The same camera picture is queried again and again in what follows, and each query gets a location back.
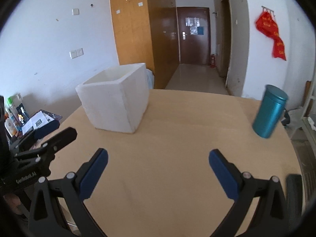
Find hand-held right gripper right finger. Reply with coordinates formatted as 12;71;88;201
209;149;292;237

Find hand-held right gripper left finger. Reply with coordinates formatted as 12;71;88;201
28;148;108;237

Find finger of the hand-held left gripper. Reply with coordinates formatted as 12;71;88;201
10;121;60;155
15;127;77;163

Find white foam box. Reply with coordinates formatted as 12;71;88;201
75;63;149;134

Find person's left hand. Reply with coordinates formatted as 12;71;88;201
4;193;30;218

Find printed paper leaflets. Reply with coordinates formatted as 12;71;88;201
22;110;62;136

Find white bottle with orange label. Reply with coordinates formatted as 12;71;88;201
5;117;16;137

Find teal metal canister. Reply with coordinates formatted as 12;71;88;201
252;84;289;139

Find light blue bedding bundle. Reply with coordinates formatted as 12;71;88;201
145;69;155;89

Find wooden wardrobe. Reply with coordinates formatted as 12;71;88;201
109;0;179;90

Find dark brown entrance door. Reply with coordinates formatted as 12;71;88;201
176;7;211;66

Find red plastic bag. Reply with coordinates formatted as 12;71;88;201
272;37;287;61
255;11;280;39

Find paper notices on door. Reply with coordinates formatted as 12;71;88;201
185;17;205;35

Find brown side door frame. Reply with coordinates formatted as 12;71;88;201
220;0;232;88

